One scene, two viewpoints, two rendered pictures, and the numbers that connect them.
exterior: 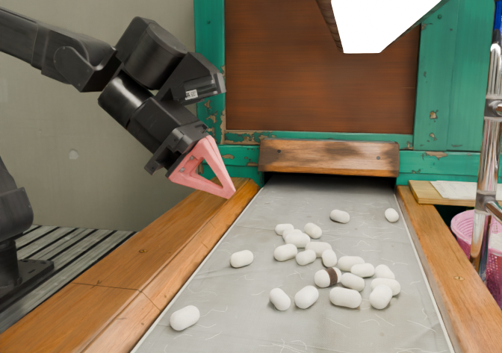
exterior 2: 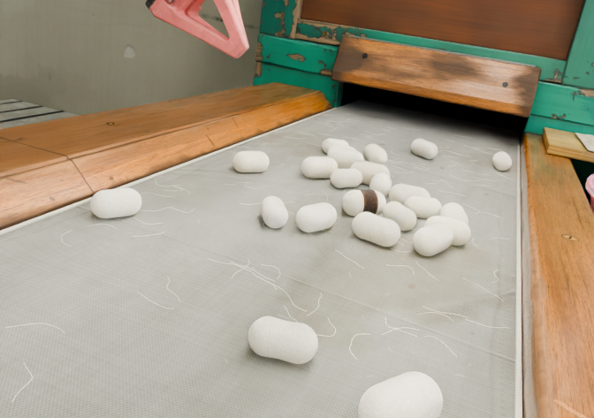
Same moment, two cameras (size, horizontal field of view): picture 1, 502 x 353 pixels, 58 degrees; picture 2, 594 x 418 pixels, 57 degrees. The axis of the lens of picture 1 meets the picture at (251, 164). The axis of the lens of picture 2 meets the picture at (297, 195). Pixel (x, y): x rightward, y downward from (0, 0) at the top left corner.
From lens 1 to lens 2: 0.17 m
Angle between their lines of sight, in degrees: 10
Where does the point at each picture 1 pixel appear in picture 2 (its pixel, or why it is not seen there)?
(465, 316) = (557, 283)
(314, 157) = (413, 71)
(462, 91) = not seen: outside the picture
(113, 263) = (61, 126)
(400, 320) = (452, 276)
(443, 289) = (536, 245)
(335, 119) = (455, 22)
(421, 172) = (566, 119)
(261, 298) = (252, 210)
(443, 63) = not seen: outside the picture
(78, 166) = (133, 68)
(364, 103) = (503, 3)
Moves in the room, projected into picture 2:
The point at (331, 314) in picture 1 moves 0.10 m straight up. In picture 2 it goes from (345, 247) to (371, 105)
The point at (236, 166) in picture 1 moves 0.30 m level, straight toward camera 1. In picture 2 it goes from (306, 72) to (277, 95)
